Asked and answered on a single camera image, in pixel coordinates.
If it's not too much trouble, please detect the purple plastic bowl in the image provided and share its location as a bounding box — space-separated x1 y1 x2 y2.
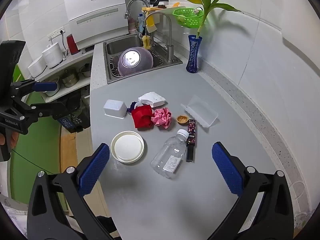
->
117 47 153 77

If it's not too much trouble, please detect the white foam block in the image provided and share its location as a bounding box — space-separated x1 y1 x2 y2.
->
138 92 167 108

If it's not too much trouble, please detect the person's left hand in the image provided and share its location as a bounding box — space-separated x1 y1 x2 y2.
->
0 130 20 147

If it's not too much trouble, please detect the stainless steel sink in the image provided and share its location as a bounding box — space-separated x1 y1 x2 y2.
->
103 32 183 85

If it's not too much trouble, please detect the dark purple cloth pouch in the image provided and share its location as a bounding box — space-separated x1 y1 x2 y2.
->
126 101 143 115

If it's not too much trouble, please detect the green plastic basket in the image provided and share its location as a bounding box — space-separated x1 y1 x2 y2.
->
172 7 204 27

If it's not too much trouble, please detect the thin green cable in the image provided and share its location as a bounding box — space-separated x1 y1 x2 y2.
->
10 149 55 175

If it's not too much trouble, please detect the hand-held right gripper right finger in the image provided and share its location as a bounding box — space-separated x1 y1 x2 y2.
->
207 142 294 240

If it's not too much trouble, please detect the brushed steel faucet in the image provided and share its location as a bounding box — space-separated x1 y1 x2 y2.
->
143 12 175 64

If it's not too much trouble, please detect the white wall outlet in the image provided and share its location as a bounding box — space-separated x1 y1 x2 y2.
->
47 26 66 39

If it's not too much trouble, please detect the white bowl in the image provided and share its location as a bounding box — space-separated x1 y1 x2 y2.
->
44 79 60 97

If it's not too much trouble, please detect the pink paper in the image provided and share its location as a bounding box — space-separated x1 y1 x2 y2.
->
151 107 173 130

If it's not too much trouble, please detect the blue-capped soap bottle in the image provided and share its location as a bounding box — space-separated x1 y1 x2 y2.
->
137 14 146 36

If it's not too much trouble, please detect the dark waste bin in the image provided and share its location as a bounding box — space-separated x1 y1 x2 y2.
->
57 90 92 133

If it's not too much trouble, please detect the yellow plastic holder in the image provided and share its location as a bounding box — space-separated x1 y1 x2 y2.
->
142 2 180 33

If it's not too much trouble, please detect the wire dish rack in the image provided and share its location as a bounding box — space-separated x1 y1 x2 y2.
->
109 49 167 78

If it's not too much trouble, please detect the clear plastic box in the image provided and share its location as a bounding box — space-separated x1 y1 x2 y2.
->
180 95 219 128

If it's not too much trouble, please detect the blue glass vase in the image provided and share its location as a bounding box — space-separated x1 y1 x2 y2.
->
185 35 203 74

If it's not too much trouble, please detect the dark patterned stick packet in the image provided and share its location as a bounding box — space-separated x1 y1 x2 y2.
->
185 119 198 162

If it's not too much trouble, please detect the white rice cooker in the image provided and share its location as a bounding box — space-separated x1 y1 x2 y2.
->
41 42 63 68

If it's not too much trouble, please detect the red canister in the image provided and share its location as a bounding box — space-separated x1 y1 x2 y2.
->
66 34 78 55

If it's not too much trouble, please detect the small steel pot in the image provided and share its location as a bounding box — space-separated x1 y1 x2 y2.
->
80 64 92 78

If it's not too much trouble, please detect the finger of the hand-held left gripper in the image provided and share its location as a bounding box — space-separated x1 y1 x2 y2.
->
10 79 58 98
14 97 72 120

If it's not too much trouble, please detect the clear plastic bottle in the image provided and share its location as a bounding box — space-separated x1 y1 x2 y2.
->
150 129 190 179

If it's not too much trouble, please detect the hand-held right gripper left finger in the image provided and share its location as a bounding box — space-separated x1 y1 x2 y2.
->
27 142 118 240

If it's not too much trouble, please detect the white round lid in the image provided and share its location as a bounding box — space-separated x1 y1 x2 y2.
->
110 130 145 165

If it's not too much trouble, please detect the white square plastic tub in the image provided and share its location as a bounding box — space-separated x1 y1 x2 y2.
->
103 99 128 119

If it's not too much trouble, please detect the large steel pot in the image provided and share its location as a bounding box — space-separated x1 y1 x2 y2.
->
61 69 78 88

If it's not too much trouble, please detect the white countertop dishwasher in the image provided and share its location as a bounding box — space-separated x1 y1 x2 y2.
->
64 0 127 52

